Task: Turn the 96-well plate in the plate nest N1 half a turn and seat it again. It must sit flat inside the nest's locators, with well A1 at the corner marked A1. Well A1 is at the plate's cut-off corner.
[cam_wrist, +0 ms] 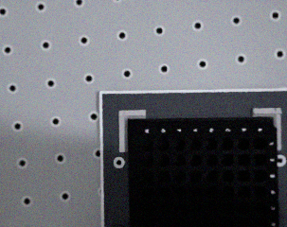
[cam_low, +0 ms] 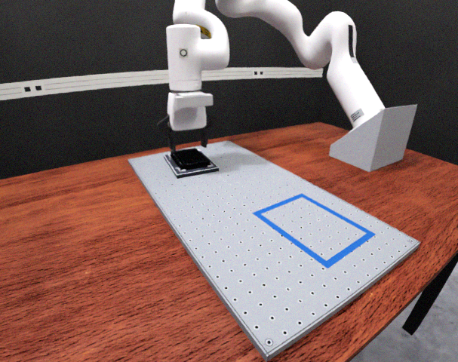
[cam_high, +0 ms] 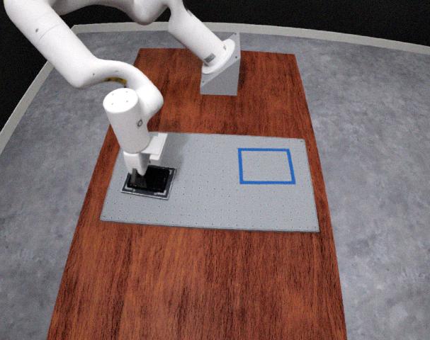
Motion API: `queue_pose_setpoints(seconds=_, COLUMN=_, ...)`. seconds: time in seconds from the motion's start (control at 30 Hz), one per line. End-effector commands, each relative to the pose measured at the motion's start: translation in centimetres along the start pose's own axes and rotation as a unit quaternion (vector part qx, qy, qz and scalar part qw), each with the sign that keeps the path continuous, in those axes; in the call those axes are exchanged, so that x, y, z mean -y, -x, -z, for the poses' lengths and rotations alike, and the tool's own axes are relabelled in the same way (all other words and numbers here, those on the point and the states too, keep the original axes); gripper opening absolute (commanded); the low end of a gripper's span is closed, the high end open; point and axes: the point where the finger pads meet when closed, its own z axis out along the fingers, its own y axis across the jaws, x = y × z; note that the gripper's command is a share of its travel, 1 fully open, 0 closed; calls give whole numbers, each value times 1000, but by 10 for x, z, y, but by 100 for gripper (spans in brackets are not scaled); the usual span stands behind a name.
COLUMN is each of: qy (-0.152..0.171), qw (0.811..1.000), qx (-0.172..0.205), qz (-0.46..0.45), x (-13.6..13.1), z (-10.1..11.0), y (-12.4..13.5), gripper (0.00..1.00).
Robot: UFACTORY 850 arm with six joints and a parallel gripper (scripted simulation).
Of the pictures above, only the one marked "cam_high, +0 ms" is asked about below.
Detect black well plate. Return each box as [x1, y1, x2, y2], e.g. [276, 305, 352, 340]
[127, 166, 170, 193]

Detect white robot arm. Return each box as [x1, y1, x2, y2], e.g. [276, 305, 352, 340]
[4, 0, 235, 166]

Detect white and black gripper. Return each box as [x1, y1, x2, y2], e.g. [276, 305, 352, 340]
[123, 152, 150, 188]

